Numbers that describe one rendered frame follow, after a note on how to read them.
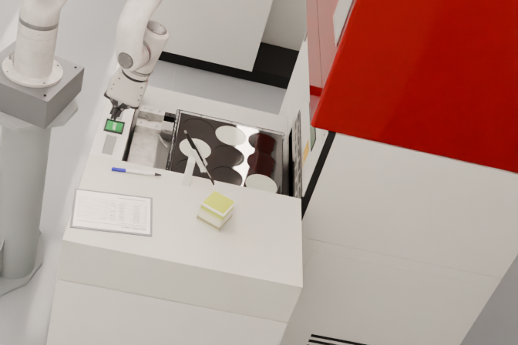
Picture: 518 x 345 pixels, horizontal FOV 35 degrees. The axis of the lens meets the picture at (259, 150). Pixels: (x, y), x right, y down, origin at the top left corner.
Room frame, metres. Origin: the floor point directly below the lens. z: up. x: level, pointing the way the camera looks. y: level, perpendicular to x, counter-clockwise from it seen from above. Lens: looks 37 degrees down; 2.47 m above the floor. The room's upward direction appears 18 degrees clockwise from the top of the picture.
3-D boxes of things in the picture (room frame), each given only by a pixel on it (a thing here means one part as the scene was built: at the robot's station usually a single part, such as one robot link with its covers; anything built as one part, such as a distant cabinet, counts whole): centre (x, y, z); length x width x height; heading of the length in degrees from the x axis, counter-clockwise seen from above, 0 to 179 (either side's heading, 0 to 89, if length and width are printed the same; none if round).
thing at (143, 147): (1.97, 0.34, 0.87); 0.36 x 0.08 x 0.03; 9
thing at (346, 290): (2.32, -0.44, 0.41); 0.82 x 0.70 x 0.82; 9
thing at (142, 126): (2.05, 0.36, 0.89); 0.08 x 0.03 x 0.03; 99
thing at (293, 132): (2.08, -0.12, 0.89); 0.44 x 0.02 x 0.10; 9
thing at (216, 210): (1.66, 0.06, 1.00); 0.07 x 0.07 x 0.07; 73
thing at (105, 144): (2.04, 0.45, 0.89); 0.55 x 0.09 x 0.14; 9
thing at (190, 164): (1.77, 0.15, 1.03); 0.06 x 0.04 x 0.13; 99
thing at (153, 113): (2.13, 0.37, 0.89); 0.08 x 0.03 x 0.03; 99
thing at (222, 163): (2.03, 0.08, 0.90); 0.34 x 0.34 x 0.01; 9
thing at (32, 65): (2.11, 0.77, 1.02); 0.19 x 0.19 x 0.18
